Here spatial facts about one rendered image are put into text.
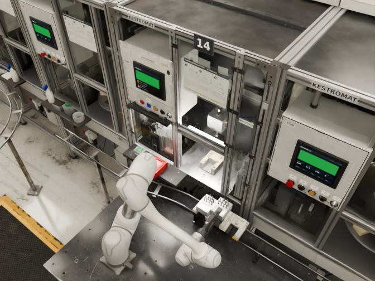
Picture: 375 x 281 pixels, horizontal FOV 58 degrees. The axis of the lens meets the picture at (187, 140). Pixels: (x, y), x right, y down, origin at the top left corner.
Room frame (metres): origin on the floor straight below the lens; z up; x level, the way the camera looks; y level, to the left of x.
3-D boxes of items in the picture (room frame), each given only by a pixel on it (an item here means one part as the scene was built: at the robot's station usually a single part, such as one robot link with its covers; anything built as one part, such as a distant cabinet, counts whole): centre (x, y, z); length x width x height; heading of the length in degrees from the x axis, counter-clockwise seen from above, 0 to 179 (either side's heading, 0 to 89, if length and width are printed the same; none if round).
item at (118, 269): (1.05, 0.45, 0.71); 0.22 x 0.18 x 0.06; 53
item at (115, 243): (1.07, 0.47, 0.85); 0.18 x 0.16 x 0.22; 165
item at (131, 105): (1.77, 0.27, 1.37); 0.36 x 0.04 x 0.04; 53
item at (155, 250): (0.98, 0.05, 0.66); 1.50 x 1.06 x 0.04; 53
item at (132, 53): (1.88, 0.19, 1.60); 0.42 x 0.29 x 0.46; 53
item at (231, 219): (1.26, -0.23, 0.84); 0.36 x 0.14 x 0.10; 53
